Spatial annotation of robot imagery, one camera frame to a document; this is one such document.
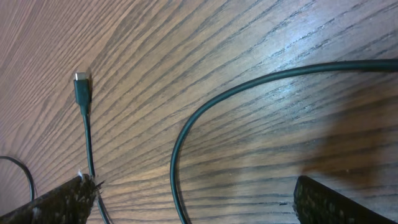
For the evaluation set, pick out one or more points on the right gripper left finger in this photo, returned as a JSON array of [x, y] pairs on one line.
[[70, 203]]

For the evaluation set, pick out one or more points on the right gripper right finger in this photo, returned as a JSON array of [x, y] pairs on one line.
[[315, 203]]

